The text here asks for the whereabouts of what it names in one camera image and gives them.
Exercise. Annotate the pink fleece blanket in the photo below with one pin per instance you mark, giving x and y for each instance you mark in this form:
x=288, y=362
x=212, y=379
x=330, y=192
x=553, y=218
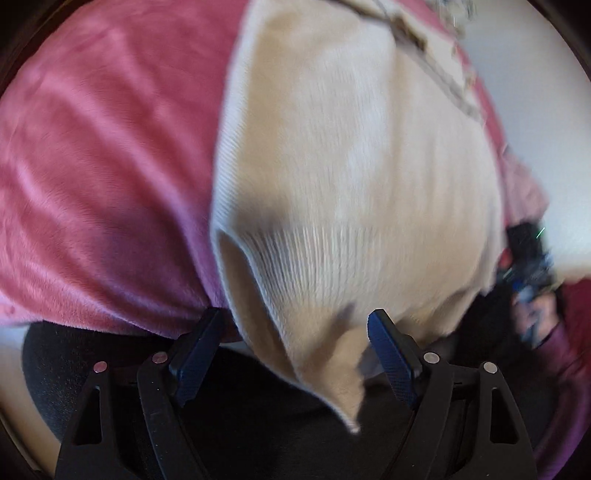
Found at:
x=115, y=161

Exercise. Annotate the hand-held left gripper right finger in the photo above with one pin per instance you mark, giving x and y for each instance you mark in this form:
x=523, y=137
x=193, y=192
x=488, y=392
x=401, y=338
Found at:
x=392, y=357

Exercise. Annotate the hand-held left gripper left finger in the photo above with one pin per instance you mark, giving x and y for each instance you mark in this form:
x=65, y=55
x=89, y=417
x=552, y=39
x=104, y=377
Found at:
x=196, y=364

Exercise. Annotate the beige knit sweater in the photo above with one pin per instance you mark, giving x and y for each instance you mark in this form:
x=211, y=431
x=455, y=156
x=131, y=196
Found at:
x=351, y=184

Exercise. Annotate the person's dark trousers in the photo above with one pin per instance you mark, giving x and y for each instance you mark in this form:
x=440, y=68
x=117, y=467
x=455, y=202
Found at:
x=258, y=415

